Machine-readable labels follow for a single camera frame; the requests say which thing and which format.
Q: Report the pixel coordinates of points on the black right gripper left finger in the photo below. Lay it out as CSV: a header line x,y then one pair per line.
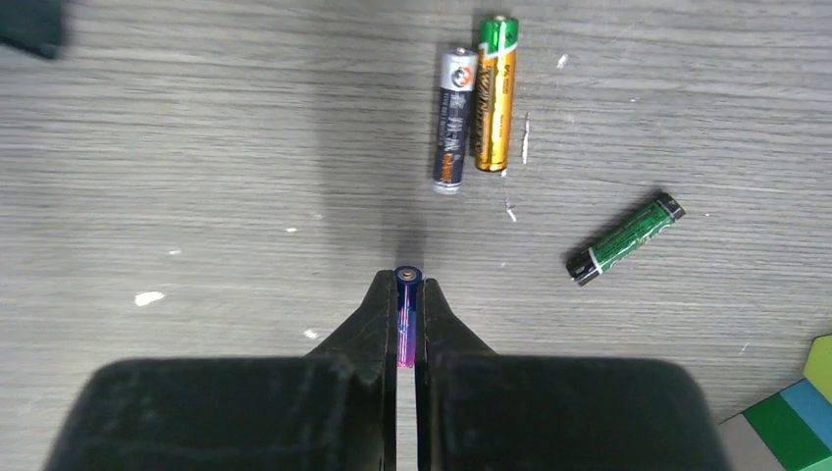
x,y
329,409

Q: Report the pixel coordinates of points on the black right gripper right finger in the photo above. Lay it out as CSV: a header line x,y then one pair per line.
x,y
481,410

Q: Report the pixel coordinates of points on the blue purple battery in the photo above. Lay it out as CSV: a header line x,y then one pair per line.
x,y
408,279

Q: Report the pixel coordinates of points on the green black battery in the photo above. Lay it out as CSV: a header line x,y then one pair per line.
x,y
642,225

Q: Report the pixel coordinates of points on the black remote battery cover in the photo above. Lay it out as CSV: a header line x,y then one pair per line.
x,y
36,27

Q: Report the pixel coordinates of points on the blue green white brick stack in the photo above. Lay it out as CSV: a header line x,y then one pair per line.
x,y
790,430

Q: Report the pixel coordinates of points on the gold green battery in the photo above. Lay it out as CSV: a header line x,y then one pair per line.
x,y
494,90

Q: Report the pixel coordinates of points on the silver dark blue battery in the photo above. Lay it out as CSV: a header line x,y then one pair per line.
x,y
457,79

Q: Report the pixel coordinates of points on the lime green toy brick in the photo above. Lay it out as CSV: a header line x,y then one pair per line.
x,y
818,366

